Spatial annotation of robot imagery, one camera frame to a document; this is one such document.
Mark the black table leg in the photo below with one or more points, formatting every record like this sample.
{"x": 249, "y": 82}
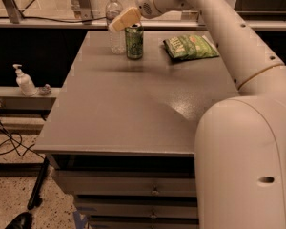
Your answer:
{"x": 35, "y": 199}

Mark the drawer with knob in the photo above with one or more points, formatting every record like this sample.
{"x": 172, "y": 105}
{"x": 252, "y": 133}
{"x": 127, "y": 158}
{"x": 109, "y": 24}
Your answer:
{"x": 142, "y": 207}
{"x": 85, "y": 183}

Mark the clear plastic water bottle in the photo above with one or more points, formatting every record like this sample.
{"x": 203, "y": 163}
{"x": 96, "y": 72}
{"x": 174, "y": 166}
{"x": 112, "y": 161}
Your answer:
{"x": 117, "y": 38}

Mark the grey drawer cabinet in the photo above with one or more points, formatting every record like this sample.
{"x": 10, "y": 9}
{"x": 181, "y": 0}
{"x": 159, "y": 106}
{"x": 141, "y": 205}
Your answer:
{"x": 133, "y": 118}

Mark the small crumpled foil object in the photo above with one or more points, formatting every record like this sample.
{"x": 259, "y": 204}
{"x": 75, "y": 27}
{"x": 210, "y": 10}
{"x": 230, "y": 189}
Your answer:
{"x": 45, "y": 90}

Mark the green soda can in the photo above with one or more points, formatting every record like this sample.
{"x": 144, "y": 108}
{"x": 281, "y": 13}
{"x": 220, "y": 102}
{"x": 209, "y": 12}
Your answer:
{"x": 134, "y": 41}

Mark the black shoe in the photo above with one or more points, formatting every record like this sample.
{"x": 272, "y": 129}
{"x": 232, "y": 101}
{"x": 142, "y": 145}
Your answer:
{"x": 22, "y": 221}

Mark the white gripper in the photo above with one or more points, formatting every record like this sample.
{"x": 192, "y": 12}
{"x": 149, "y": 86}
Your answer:
{"x": 143, "y": 4}

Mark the green chip bag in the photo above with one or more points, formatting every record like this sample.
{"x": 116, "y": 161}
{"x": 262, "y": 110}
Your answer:
{"x": 190, "y": 47}

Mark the top drawer with knob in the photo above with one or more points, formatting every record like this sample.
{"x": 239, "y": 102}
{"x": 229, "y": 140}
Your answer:
{"x": 85, "y": 183}

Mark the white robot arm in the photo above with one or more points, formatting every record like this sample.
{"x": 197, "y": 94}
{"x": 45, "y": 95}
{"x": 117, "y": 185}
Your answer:
{"x": 240, "y": 142}

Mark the white pump dispenser bottle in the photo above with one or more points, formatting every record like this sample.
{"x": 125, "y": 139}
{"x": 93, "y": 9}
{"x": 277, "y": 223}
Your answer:
{"x": 24, "y": 81}

